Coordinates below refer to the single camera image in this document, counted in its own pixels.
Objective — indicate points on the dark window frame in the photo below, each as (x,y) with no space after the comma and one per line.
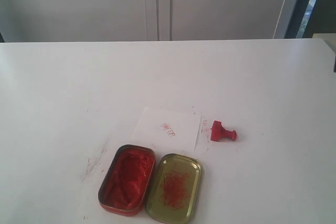
(311,17)

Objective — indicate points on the white cabinet doors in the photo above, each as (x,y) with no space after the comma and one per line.
(140,20)

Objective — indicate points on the red ink pad tin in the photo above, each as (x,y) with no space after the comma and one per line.
(125,186)

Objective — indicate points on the red stamp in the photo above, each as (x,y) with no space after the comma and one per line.
(219,133)

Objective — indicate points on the white paper sheet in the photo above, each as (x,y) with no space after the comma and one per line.
(167,129)

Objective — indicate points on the gold tin lid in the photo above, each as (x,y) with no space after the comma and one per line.
(173,193)

